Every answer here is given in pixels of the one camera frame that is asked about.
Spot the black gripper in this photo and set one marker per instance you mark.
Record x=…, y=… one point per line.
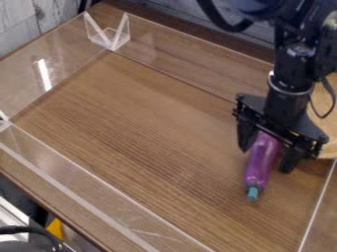
x=279, y=114

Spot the purple toy eggplant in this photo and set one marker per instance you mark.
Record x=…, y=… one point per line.
x=260, y=164

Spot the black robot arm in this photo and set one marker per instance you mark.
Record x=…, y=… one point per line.
x=305, y=59

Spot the brown wooden bowl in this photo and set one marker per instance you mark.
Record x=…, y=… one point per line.
x=323, y=103

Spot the clear acrylic tray walls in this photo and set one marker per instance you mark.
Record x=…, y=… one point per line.
x=119, y=138

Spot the yellow and black device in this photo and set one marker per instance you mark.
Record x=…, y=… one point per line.
x=55, y=238

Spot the clear acrylic corner bracket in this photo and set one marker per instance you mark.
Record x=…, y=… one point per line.
x=110, y=38

